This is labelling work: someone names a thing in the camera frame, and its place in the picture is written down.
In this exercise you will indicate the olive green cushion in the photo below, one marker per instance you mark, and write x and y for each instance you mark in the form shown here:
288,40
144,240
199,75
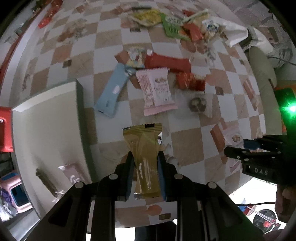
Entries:
266,81

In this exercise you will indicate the Hello Kitty snack packet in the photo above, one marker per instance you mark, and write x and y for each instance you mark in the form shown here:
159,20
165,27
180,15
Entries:
136,57

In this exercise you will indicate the small red snack packet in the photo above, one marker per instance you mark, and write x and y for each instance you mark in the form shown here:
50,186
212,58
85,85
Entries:
191,81

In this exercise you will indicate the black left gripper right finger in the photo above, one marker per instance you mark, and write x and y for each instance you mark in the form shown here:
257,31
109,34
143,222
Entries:
166,174

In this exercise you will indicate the light blue snack bar wrapper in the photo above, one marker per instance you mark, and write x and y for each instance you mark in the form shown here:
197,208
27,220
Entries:
106,104

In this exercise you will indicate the pink plastic stool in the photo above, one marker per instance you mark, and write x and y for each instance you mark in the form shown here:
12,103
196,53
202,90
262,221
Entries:
12,183

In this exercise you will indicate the clear wrapped cookie packet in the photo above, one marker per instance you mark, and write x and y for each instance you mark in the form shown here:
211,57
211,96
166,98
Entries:
201,105

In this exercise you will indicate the white storage box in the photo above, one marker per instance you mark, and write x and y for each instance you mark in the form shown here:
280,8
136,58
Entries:
50,130

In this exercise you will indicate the gold snack bar wrapper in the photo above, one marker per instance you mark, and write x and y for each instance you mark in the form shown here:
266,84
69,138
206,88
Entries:
144,142

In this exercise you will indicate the yellow snack bag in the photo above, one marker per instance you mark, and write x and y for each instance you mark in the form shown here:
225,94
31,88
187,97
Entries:
147,18

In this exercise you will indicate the green snack bag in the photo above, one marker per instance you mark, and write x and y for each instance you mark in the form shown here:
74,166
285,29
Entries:
173,27

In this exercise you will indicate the long red snack bar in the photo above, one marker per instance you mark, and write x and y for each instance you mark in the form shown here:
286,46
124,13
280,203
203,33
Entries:
154,60

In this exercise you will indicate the pink nut snack packet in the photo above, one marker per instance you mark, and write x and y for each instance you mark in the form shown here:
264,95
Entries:
155,87

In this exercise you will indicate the person's hand on gripper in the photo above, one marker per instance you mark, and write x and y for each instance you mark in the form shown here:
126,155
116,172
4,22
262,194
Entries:
285,203

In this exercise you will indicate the red plastic stool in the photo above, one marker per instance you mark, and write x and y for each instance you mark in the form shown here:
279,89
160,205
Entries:
6,131

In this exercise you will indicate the red packet on floor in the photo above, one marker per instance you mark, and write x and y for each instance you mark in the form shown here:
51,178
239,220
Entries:
55,6

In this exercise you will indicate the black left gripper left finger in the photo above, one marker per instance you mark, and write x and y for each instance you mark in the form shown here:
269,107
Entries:
125,171

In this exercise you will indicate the white plastic bag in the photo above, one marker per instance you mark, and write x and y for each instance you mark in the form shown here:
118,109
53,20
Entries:
235,33

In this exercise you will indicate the red packet in pile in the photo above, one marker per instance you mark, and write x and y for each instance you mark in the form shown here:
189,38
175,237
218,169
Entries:
194,31

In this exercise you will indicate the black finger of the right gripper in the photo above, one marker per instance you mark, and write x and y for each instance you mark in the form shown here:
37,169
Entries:
235,152

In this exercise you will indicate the pink packet inside box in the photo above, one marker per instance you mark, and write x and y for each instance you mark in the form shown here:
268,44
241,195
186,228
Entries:
73,173

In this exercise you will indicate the white blue snack packet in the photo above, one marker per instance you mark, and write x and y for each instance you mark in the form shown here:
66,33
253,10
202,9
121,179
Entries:
211,29

